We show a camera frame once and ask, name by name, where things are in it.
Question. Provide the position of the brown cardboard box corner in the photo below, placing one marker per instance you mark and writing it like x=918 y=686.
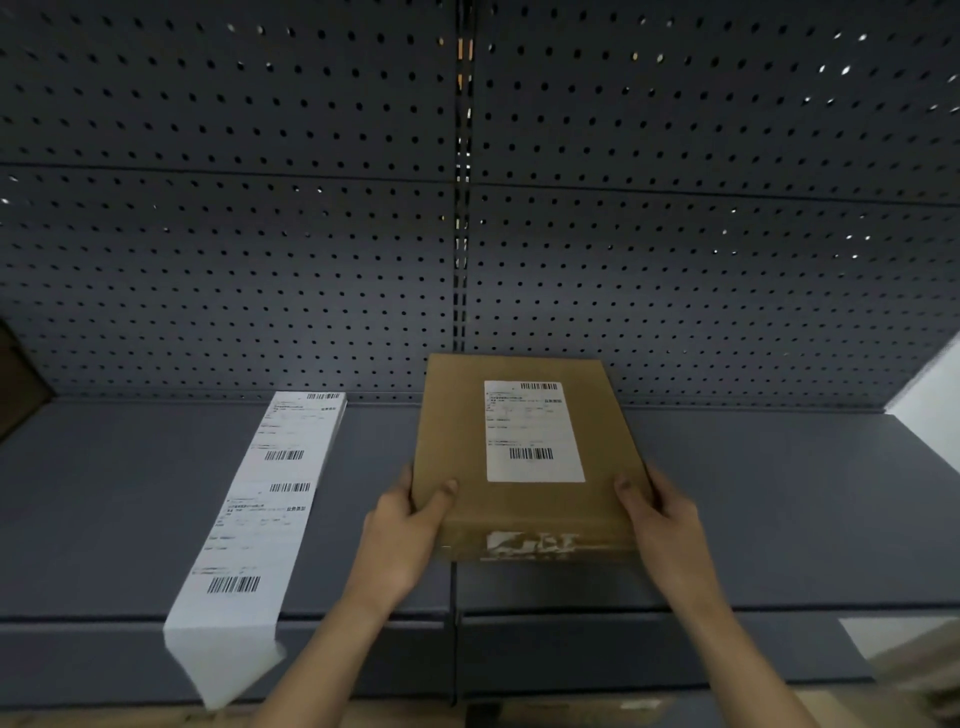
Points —
x=21 y=386

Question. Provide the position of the brown cardboard box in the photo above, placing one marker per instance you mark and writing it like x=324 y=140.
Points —
x=525 y=457

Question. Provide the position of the white shipping label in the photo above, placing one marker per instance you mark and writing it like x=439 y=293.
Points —
x=533 y=431

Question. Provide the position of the slotted metal shelf upright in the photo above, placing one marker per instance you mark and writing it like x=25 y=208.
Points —
x=463 y=187

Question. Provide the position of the person's right hand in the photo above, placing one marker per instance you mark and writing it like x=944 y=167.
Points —
x=670 y=541

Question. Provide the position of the grey perforated back panel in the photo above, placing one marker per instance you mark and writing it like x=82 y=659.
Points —
x=712 y=210
x=225 y=202

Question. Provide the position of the person's right thumb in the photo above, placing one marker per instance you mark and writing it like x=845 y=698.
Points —
x=631 y=502

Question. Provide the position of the person's left thumb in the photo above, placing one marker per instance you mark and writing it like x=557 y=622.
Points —
x=439 y=501

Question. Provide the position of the person's left forearm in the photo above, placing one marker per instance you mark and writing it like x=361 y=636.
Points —
x=322 y=660

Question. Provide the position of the person's left hand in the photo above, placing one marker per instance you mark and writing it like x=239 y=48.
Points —
x=394 y=541

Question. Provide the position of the person's right forearm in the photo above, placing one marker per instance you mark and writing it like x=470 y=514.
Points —
x=742 y=664

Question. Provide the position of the grey metal shelf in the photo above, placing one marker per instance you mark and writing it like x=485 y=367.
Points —
x=480 y=540

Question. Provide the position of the strip of white shipping labels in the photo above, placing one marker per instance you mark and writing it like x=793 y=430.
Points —
x=255 y=517

